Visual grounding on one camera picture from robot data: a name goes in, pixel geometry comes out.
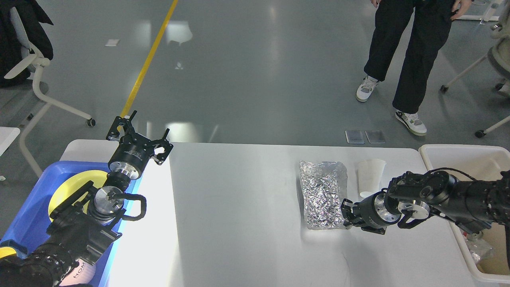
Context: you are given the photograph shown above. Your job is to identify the white green sneaker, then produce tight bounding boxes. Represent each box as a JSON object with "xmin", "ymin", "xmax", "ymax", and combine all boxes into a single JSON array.
[
  {"xmin": 395, "ymin": 110, "xmax": 428, "ymax": 136},
  {"xmin": 355, "ymin": 75, "xmax": 380, "ymax": 103}
]

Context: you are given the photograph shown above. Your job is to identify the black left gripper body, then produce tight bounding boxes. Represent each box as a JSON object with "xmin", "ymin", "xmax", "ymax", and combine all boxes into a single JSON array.
[{"xmin": 108, "ymin": 139, "xmax": 155, "ymax": 179}]

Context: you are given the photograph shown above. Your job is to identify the white side table corner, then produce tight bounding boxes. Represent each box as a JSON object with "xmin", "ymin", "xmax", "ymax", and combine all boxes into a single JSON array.
[{"xmin": 0, "ymin": 126, "xmax": 21, "ymax": 156}]

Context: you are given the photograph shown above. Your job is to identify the brown paper bag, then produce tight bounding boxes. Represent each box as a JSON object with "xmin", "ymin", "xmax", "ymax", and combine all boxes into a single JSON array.
[{"xmin": 478, "ymin": 223, "xmax": 510, "ymax": 275}]

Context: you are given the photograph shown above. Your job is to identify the black jacket on chair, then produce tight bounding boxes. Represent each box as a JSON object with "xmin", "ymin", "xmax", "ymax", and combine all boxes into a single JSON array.
[{"xmin": 0, "ymin": 0, "xmax": 53, "ymax": 89}]

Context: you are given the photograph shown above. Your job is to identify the white office chair left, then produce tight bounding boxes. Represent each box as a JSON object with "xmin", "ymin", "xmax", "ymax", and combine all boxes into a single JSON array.
[{"xmin": 4, "ymin": 8, "xmax": 96, "ymax": 178}]

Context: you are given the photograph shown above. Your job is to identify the yellow plate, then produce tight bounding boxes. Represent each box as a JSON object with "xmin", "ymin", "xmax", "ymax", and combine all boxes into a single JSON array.
[{"xmin": 48, "ymin": 170, "xmax": 107, "ymax": 215}]

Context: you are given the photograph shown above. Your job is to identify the white office chair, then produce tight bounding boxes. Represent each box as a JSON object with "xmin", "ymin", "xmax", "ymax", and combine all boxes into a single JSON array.
[
  {"xmin": 4, "ymin": 8, "xmax": 96, "ymax": 178},
  {"xmin": 439, "ymin": 0, "xmax": 510, "ymax": 96}
]

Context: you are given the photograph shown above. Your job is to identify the person hand at hip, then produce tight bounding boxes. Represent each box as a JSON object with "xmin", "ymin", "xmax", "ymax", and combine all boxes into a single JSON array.
[{"xmin": 450, "ymin": 0, "xmax": 472, "ymax": 22}]

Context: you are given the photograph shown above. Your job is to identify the person legs black trousers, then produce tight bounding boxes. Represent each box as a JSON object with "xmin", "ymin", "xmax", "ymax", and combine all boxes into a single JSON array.
[{"xmin": 363, "ymin": 0, "xmax": 454, "ymax": 114}]

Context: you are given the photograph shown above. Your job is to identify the clear plastic bag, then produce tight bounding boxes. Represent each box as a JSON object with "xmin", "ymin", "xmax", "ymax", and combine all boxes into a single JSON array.
[{"xmin": 465, "ymin": 234, "xmax": 495, "ymax": 265}]

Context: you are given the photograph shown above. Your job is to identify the blue plastic tray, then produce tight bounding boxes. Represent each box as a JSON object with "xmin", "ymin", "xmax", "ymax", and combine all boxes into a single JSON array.
[{"xmin": 3, "ymin": 161, "xmax": 138, "ymax": 287}]

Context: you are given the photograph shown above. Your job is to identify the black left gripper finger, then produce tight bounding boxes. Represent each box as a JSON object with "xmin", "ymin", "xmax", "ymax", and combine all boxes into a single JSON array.
[
  {"xmin": 106, "ymin": 111, "xmax": 137, "ymax": 144},
  {"xmin": 150, "ymin": 129, "xmax": 173, "ymax": 165}
]

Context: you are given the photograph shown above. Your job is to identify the floor socket plate left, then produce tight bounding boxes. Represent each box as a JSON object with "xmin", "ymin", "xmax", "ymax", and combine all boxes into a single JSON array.
[{"xmin": 345, "ymin": 130, "xmax": 365, "ymax": 145}]

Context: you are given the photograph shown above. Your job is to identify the blue mug yellow inside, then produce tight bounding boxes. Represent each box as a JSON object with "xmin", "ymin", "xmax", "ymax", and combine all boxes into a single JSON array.
[{"xmin": 0, "ymin": 240, "xmax": 28, "ymax": 259}]

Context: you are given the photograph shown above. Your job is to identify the beige plastic bin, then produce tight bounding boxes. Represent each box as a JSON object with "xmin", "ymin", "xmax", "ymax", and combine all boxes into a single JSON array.
[{"xmin": 419, "ymin": 145, "xmax": 510, "ymax": 287}]

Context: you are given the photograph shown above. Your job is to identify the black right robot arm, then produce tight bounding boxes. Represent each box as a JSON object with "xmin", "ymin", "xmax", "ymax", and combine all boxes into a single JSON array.
[{"xmin": 341, "ymin": 168, "xmax": 509, "ymax": 235}]

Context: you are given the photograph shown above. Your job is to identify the white chair leg with caster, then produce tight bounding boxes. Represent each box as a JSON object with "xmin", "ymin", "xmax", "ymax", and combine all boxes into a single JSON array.
[{"xmin": 474, "ymin": 116, "xmax": 510, "ymax": 138}]

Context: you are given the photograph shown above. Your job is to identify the floor socket plate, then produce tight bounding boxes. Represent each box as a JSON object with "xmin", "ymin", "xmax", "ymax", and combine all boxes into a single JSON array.
[
  {"xmin": 365, "ymin": 130, "xmax": 386, "ymax": 144},
  {"xmin": 345, "ymin": 130, "xmax": 365, "ymax": 145}
]

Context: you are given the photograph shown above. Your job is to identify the floor socket plate right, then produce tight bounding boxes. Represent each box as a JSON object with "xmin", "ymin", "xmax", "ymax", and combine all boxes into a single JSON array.
[{"xmin": 365, "ymin": 130, "xmax": 386, "ymax": 144}]

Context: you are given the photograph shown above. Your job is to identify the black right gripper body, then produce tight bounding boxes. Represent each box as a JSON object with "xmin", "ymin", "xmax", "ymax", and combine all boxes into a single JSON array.
[{"xmin": 355, "ymin": 192, "xmax": 402, "ymax": 235}]

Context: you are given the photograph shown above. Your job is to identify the white office chair right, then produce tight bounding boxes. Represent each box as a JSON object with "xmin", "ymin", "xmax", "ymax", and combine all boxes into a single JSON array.
[{"xmin": 439, "ymin": 0, "xmax": 510, "ymax": 96}]

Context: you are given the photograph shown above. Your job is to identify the white paper cup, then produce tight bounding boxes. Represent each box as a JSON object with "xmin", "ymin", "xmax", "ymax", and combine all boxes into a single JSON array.
[{"xmin": 357, "ymin": 159, "xmax": 386, "ymax": 198}]

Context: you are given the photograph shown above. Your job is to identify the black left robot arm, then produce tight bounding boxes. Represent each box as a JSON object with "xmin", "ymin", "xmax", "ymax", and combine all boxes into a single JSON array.
[{"xmin": 1, "ymin": 111, "xmax": 173, "ymax": 287}]

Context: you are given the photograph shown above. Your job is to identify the pink mug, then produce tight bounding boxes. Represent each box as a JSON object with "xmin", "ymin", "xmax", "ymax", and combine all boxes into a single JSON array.
[{"xmin": 60, "ymin": 259, "xmax": 96, "ymax": 287}]

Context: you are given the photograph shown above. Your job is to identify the silver foil bag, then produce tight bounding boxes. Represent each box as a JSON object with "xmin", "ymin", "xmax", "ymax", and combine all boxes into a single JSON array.
[{"xmin": 299, "ymin": 160, "xmax": 348, "ymax": 230}]

